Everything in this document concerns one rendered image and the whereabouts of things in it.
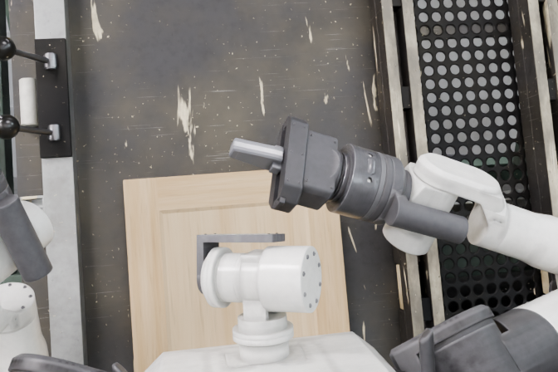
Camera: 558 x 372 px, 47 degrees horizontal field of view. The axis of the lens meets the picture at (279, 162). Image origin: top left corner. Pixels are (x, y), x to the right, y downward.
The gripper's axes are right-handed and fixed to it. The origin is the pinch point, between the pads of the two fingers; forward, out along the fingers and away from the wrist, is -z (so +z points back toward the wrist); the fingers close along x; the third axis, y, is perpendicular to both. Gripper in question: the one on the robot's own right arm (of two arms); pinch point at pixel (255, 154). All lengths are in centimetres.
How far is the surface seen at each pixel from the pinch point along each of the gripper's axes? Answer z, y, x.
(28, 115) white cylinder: -31, 35, -18
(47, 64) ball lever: -30.1, 28.6, -24.1
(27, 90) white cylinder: -32, 34, -21
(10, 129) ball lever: -31.2, 25.5, -8.6
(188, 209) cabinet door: -1.4, 36.5, -8.6
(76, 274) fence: -16.5, 42.5, 4.9
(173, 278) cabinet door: -1.0, 41.7, 2.2
